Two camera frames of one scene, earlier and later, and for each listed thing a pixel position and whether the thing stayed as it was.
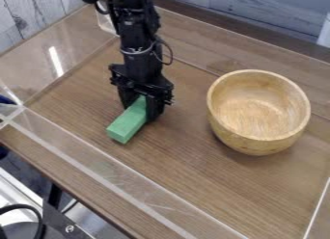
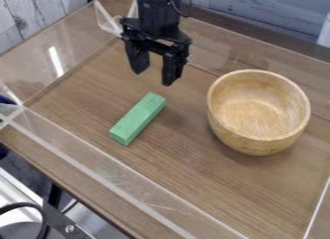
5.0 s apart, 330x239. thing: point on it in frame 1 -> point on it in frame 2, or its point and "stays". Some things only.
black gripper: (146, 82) -> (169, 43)
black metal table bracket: (59, 226) stays
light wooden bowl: (258, 111) stays
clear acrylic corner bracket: (106, 23) stays
